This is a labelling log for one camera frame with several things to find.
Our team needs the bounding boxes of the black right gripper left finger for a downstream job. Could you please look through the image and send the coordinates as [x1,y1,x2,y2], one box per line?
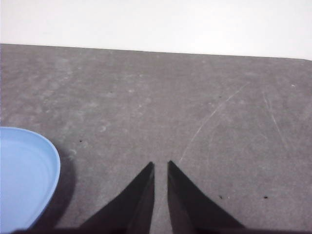
[56,161,156,234]

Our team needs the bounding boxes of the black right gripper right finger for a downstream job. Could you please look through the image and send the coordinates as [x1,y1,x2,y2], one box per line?
[167,160,247,234]

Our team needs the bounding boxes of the blue plate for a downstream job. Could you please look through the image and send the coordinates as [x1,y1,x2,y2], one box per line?
[0,126,61,234]

